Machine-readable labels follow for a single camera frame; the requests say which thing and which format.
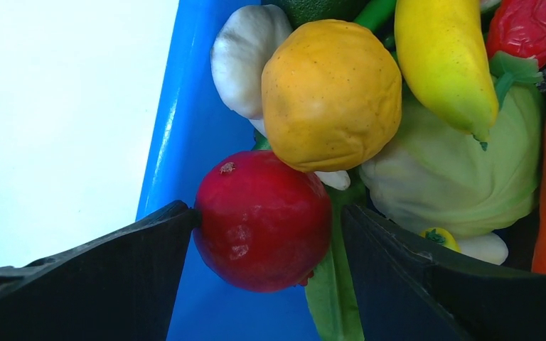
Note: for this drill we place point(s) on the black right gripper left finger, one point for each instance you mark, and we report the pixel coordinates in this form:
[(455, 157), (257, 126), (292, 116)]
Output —
[(121, 286)]

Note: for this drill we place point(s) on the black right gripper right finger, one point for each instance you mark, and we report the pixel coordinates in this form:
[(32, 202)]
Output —
[(408, 288)]

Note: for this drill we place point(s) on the blue plastic bin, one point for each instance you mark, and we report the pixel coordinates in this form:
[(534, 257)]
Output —
[(193, 132)]

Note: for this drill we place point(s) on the red toy apple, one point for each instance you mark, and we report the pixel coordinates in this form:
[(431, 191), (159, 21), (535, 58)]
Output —
[(264, 226)]

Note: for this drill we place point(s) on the green toy pea pod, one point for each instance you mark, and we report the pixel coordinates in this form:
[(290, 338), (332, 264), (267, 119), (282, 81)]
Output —
[(329, 293)]

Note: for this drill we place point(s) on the orange toy citrus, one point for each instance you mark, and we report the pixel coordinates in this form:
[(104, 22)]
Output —
[(331, 97)]

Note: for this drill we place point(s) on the yellow toy banana bunch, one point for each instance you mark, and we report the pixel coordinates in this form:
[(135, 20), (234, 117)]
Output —
[(441, 237)]

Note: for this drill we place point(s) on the white toy garlic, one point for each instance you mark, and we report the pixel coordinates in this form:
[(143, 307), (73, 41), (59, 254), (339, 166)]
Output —
[(241, 49)]

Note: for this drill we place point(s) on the red toy chili pepper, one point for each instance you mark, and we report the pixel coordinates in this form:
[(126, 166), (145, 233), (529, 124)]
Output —
[(518, 28)]

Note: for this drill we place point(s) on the pale green toy cabbage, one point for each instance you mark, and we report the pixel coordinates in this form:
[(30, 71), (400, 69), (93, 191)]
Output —
[(431, 175)]

